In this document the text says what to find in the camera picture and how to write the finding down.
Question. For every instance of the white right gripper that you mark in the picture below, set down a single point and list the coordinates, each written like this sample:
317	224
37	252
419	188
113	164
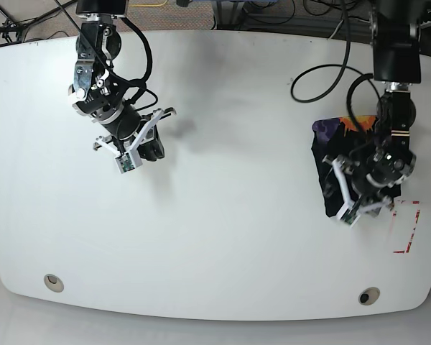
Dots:
145	140

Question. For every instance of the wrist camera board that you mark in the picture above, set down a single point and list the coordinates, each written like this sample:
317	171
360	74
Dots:
349	217
128	161

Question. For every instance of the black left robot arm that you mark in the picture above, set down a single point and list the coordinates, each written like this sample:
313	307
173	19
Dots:
395	40

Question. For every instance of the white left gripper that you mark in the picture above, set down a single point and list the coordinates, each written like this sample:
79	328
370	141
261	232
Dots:
368	202

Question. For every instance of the red tape rectangle marker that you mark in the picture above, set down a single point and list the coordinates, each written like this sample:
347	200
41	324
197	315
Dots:
404	222

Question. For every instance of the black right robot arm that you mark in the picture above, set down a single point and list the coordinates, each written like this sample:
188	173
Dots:
107	98

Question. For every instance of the left table cable grommet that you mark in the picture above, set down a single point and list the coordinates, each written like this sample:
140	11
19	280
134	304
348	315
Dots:
53	283

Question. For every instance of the black T-shirt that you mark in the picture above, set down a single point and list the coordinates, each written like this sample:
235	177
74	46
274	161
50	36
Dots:
358	173

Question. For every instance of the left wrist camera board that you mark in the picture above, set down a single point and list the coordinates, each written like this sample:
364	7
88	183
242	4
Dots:
349	217

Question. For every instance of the right table cable grommet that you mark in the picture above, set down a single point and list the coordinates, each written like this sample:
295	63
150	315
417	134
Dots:
369	296

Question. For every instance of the table cable grommet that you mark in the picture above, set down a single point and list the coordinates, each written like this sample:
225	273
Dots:
369	296
53	283

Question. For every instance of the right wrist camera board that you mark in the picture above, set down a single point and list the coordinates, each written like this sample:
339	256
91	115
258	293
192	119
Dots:
128	161

